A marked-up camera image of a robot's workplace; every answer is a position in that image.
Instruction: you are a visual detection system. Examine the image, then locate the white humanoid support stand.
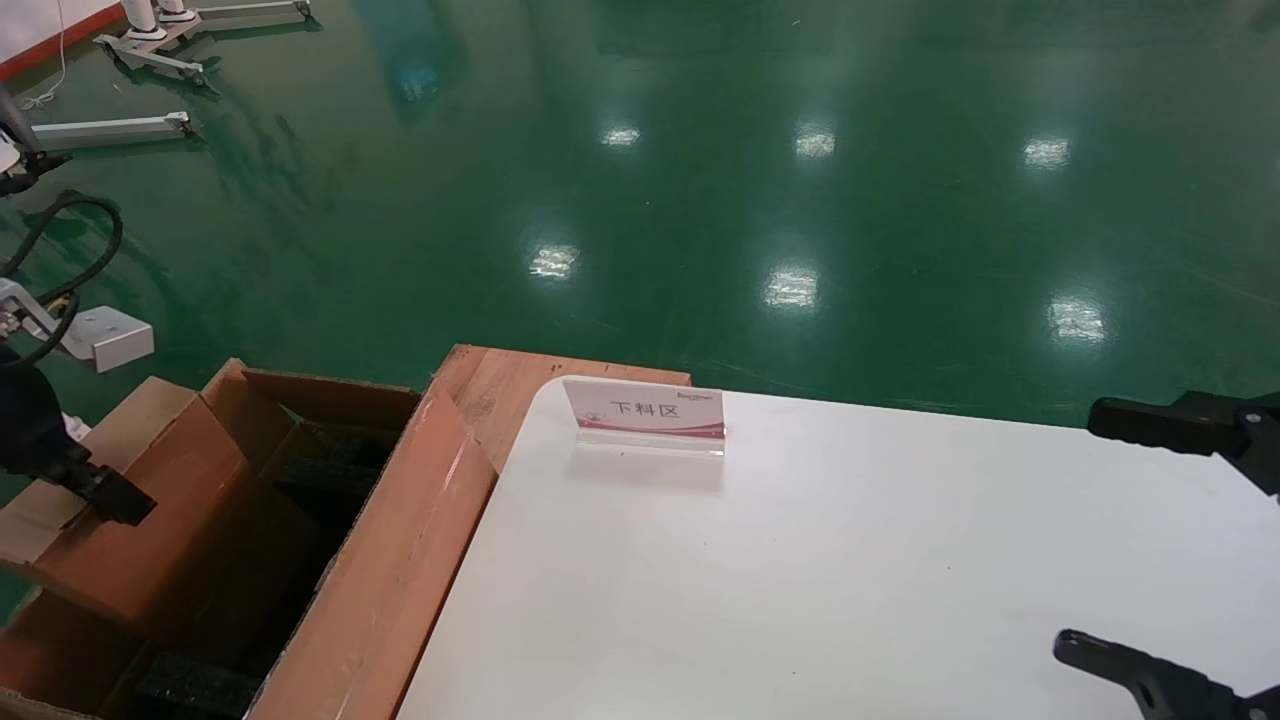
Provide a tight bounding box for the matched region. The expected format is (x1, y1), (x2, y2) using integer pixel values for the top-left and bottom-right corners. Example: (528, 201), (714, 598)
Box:
(95, 0), (313, 86)

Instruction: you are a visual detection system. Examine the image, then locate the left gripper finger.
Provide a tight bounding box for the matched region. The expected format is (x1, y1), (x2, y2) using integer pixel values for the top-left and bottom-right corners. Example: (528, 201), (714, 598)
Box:
(60, 455), (158, 528)

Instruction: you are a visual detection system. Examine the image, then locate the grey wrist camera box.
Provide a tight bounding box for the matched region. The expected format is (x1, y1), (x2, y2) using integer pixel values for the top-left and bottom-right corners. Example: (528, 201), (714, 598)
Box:
(60, 305), (156, 373)

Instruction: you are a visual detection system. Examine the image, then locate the silver camera mount bracket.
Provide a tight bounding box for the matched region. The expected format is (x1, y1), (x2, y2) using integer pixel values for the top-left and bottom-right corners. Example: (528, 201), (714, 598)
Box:
(0, 278), (63, 346)

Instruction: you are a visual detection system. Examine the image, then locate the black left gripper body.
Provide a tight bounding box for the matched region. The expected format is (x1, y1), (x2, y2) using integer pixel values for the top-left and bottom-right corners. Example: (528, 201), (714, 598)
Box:
(0, 345), (91, 483)

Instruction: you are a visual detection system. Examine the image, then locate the short looped black cable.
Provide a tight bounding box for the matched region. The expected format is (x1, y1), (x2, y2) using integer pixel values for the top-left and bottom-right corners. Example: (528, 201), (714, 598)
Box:
(0, 193), (124, 306)

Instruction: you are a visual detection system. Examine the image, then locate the large open cardboard box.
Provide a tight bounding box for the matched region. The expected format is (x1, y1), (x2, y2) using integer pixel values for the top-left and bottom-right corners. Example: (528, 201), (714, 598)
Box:
(0, 358), (501, 720)

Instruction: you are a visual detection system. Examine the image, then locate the black foam block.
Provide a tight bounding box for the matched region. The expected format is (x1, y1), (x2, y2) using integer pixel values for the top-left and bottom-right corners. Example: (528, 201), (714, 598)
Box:
(130, 650), (266, 720)
(272, 422), (403, 513)

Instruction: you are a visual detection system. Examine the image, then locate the acrylic sign with red print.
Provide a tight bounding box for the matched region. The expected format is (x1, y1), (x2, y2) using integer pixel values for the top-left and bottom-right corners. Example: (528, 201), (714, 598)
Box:
(562, 376), (727, 459)

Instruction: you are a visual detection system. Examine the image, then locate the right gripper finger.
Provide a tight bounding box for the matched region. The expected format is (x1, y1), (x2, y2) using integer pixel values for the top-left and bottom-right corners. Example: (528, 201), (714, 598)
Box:
(1053, 628), (1280, 720)
(1087, 390), (1280, 496)

